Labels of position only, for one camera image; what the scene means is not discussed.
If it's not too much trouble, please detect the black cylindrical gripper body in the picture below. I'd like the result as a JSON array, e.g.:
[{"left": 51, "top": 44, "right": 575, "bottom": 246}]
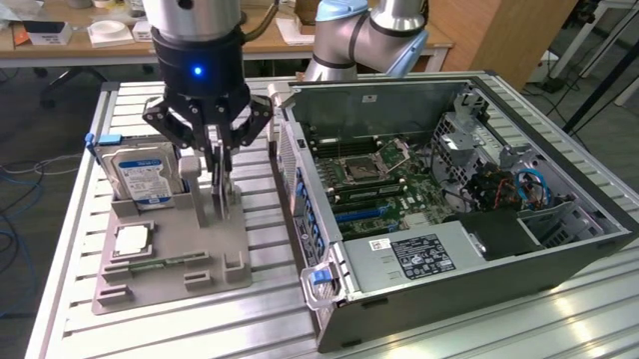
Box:
[{"left": 151, "top": 31, "right": 252, "bottom": 127}]

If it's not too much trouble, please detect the green low-profile graphics card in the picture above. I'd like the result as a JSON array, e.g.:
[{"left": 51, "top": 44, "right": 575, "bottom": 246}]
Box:
[{"left": 209, "top": 141, "right": 236, "bottom": 217}]

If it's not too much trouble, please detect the beige case latch bar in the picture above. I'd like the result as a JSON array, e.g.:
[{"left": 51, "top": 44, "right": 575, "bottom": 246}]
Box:
[{"left": 267, "top": 82, "right": 292, "bottom": 145}]

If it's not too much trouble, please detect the small white labelled box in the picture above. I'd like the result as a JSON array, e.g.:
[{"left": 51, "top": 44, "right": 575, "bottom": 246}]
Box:
[{"left": 132, "top": 20, "right": 155, "bottom": 43}]

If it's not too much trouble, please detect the white box round insert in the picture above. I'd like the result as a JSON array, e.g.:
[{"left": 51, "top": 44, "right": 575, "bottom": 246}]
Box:
[{"left": 87, "top": 20, "right": 137, "bottom": 49}]

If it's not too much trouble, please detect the white paper stack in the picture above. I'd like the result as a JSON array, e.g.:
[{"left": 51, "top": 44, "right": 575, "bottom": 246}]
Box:
[{"left": 276, "top": 16, "right": 319, "bottom": 47}]

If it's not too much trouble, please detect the CPU socket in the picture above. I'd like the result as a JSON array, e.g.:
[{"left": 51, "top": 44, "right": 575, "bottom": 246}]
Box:
[{"left": 342, "top": 155, "right": 386, "bottom": 184}]

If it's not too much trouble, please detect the wooden desk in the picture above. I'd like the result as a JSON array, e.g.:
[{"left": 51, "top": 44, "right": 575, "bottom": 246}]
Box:
[{"left": 0, "top": 0, "right": 456, "bottom": 82}]

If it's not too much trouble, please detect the black office chair base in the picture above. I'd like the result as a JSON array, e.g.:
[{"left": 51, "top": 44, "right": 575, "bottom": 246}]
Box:
[{"left": 32, "top": 66, "right": 109, "bottom": 110}]

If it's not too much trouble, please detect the grey plastic parts rack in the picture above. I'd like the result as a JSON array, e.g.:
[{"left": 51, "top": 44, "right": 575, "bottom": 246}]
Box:
[{"left": 91, "top": 155, "right": 255, "bottom": 316}]

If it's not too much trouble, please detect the metal socket cover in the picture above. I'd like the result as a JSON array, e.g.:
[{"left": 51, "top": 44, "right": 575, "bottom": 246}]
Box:
[{"left": 374, "top": 138, "right": 415, "bottom": 169}]

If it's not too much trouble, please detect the labelled RAM stick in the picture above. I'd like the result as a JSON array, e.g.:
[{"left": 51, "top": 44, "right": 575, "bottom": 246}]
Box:
[{"left": 339, "top": 185, "right": 407, "bottom": 202}]

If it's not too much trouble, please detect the silver CPU chip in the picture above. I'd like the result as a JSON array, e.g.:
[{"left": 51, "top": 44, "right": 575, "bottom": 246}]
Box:
[{"left": 113, "top": 225, "right": 153, "bottom": 260}]

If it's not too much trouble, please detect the white box dark lid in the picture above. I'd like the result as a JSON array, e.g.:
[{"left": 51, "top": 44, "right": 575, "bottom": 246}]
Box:
[{"left": 23, "top": 20, "right": 75, "bottom": 46}]

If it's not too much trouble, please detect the black expansion slot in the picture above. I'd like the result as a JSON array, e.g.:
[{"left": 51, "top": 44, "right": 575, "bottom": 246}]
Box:
[{"left": 332, "top": 200, "right": 395, "bottom": 213}]

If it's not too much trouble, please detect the blue expansion slot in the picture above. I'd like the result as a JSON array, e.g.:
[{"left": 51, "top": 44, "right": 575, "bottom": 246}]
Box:
[{"left": 336, "top": 207, "right": 395, "bottom": 225}]

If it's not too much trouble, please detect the green RAM stick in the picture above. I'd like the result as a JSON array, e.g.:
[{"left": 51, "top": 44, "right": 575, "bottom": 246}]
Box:
[{"left": 127, "top": 257, "right": 188, "bottom": 273}]

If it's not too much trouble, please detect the perforated metal disk bay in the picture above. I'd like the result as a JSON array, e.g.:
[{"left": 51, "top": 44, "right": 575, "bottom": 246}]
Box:
[{"left": 431, "top": 110, "right": 500, "bottom": 180}]

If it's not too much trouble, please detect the grey power supply unit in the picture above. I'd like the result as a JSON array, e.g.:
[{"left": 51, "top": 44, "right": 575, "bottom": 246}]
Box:
[{"left": 342, "top": 220, "right": 488, "bottom": 295}]

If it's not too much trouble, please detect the wooden cabinet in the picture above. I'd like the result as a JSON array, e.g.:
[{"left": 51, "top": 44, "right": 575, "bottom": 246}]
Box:
[{"left": 427, "top": 0, "right": 583, "bottom": 91}]

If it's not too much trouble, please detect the black plastic shroud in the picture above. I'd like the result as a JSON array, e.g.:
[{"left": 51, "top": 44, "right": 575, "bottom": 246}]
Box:
[{"left": 442, "top": 208, "right": 546, "bottom": 262}]

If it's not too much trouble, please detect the black open PC case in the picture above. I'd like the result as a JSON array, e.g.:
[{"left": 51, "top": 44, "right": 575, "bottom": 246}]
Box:
[{"left": 267, "top": 73, "right": 639, "bottom": 355}]

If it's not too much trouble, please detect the hard disk blue bracket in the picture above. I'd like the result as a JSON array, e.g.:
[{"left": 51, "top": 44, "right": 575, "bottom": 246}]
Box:
[{"left": 83, "top": 129, "right": 184, "bottom": 211}]

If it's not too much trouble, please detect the dark arm cable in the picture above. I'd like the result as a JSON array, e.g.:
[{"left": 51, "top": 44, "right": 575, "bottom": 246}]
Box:
[{"left": 243, "top": 0, "right": 282, "bottom": 43}]

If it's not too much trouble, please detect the blue floor cable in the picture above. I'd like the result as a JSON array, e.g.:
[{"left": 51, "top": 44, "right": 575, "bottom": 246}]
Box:
[{"left": 0, "top": 164, "right": 49, "bottom": 319}]

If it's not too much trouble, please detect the black power wire bundle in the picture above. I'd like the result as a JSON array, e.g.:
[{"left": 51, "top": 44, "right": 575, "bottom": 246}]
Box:
[{"left": 467, "top": 166, "right": 518, "bottom": 212}]

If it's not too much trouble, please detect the blue data wire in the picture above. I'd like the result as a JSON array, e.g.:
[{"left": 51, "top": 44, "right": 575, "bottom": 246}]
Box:
[{"left": 515, "top": 168, "right": 554, "bottom": 211}]

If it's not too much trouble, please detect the white metal desk frame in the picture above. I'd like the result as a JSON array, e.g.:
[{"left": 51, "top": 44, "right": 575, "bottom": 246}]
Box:
[{"left": 548, "top": 0, "right": 639, "bottom": 108}]

